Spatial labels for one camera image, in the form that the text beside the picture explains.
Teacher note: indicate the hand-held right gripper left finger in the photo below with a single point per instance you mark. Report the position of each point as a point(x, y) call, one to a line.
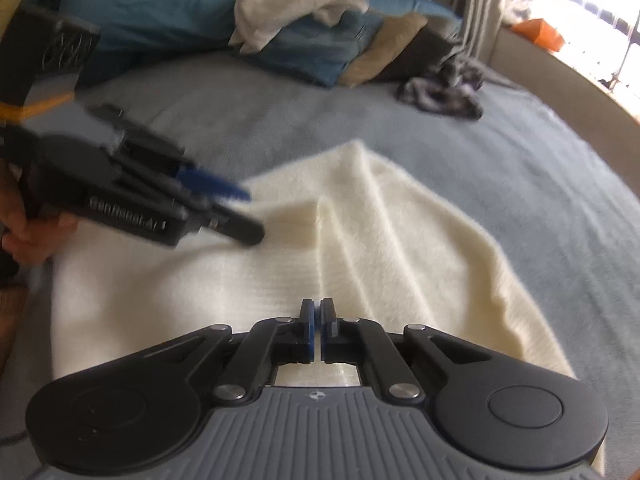
point(311, 330)

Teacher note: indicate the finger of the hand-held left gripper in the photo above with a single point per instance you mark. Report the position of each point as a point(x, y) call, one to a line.
point(235, 227)
point(215, 185)

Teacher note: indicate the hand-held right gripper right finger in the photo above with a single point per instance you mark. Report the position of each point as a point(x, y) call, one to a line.
point(324, 330)

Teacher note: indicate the cream deer sweater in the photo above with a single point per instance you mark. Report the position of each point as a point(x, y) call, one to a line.
point(400, 250)

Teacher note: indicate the person's left hand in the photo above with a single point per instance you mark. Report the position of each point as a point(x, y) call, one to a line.
point(20, 232)

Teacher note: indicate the blue duvet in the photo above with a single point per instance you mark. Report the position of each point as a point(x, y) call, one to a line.
point(150, 0)

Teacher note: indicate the dark plaid garment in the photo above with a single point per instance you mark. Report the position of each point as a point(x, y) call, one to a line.
point(445, 92)

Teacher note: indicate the dark brown pillow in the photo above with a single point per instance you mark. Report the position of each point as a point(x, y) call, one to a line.
point(430, 47)

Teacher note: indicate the grey-blue bed blanket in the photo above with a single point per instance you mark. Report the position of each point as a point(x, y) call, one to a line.
point(550, 185)

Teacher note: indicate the grey curtain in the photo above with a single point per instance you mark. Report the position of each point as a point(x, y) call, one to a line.
point(480, 0)

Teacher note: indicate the orange bag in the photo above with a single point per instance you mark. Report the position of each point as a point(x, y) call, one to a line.
point(542, 32)

